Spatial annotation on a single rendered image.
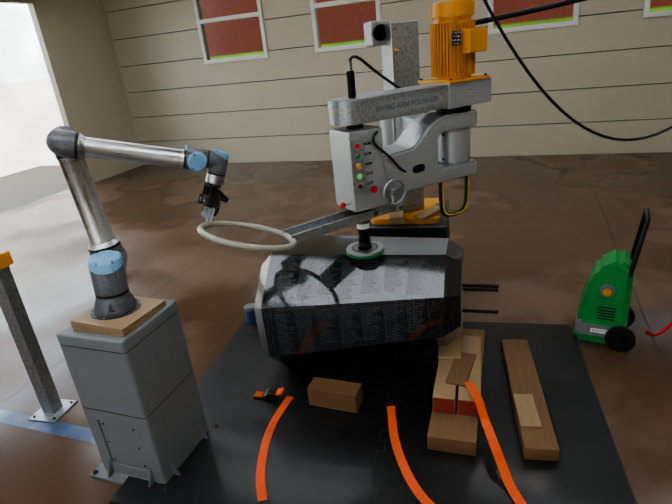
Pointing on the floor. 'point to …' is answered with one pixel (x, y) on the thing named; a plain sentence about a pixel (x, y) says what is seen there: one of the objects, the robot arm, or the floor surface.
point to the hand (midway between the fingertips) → (209, 221)
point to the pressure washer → (611, 297)
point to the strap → (399, 451)
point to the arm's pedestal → (138, 397)
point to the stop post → (29, 347)
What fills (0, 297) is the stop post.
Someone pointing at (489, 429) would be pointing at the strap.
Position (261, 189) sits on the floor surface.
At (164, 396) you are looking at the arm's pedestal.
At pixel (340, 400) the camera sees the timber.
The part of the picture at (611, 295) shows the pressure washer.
